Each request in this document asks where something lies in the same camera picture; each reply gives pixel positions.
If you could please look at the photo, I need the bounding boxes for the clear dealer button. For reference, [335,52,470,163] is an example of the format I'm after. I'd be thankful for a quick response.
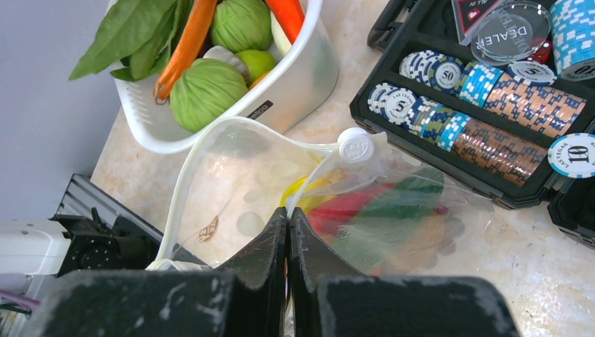
[470,1,551,65]

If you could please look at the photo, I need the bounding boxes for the small orange fruit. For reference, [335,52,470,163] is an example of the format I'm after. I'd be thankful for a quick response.
[368,212,464,276]

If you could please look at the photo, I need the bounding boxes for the green lettuce leaf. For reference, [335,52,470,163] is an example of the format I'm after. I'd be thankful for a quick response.
[69,0,194,82]

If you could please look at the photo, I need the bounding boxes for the red chili pepper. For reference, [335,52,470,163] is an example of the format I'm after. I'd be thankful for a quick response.
[307,178,444,236]

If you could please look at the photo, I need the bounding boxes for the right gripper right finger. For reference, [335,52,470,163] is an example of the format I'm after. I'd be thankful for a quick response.
[288,209,519,336]

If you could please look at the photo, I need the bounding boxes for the thin orange carrot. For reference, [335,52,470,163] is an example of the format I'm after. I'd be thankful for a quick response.
[153,0,218,105]

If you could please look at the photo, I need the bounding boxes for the poker chips in case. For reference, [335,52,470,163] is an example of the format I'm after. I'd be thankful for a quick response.
[350,1,594,199]

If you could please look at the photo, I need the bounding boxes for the light green lime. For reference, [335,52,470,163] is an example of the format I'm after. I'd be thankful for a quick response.
[235,49,276,84]

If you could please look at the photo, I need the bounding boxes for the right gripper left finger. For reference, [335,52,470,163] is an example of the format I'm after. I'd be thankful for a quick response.
[23,208,288,336]

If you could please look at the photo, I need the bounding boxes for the black carrying case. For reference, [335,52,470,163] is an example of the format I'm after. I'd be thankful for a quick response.
[349,1,594,246]

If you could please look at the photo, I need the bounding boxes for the white plastic basket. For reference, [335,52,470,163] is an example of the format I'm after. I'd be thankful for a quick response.
[115,1,340,154]

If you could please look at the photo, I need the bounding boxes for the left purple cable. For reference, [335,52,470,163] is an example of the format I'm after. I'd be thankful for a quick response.
[0,289,41,312]

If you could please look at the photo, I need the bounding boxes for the clear zip top bag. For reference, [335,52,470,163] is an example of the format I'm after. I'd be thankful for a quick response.
[156,117,494,269]

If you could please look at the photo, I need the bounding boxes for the dark green cucumber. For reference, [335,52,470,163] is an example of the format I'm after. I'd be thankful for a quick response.
[329,168,444,273]

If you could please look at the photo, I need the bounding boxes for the triangular all-in token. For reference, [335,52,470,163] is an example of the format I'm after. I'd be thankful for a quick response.
[451,0,502,46]

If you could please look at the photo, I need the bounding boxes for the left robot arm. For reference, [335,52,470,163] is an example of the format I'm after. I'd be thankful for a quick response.
[1,218,72,295]

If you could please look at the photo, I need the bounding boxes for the green cabbage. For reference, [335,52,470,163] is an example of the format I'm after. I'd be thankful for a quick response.
[169,58,248,133]

